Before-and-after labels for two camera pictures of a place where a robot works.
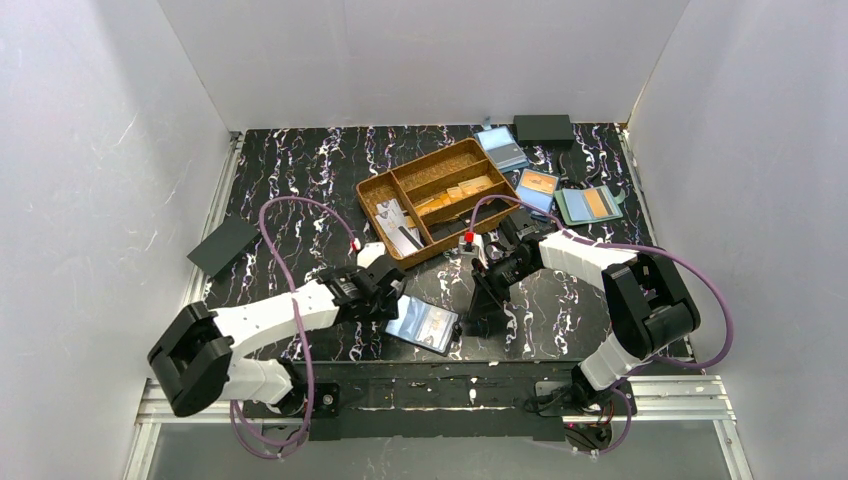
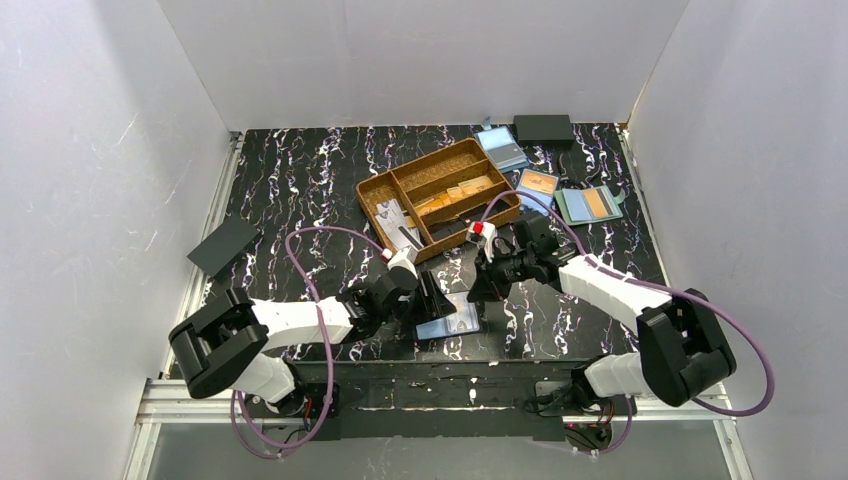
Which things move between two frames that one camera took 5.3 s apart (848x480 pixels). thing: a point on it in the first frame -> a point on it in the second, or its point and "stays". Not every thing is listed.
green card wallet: (581, 205) stays
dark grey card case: (223, 245) stays
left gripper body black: (387, 294) -> (419, 298)
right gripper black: (489, 271) stays
